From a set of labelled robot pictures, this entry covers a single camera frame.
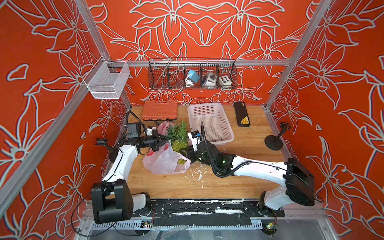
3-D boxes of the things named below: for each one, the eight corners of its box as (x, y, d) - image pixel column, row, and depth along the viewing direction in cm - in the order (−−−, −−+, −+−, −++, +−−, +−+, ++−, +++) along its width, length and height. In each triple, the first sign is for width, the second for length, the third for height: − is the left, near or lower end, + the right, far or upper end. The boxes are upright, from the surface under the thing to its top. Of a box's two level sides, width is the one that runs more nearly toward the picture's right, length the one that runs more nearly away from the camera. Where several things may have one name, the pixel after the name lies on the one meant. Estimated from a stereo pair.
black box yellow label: (237, 126, 108) (238, 124, 107) (234, 103, 124) (234, 101, 122) (250, 127, 108) (251, 125, 106) (244, 104, 123) (245, 102, 122)
